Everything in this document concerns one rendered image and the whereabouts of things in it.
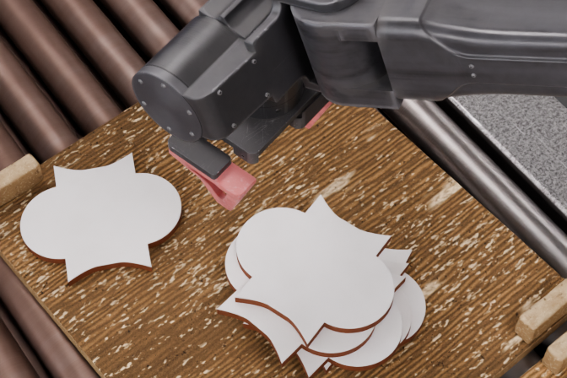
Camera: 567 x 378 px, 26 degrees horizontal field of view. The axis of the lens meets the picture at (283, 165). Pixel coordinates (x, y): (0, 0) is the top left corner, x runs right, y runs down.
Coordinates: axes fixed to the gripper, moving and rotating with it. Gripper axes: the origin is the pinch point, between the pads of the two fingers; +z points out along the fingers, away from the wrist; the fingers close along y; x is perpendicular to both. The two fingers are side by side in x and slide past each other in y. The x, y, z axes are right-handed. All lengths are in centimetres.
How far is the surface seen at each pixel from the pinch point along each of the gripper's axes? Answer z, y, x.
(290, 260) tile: 8.2, 2.2, 4.4
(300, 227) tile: 8.3, -0.7, 3.1
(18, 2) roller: 15.1, -6.9, -37.6
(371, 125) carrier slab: 13.1, -15.6, -0.2
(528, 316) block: 9.9, -6.3, 22.0
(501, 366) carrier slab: 12.6, -2.6, 22.3
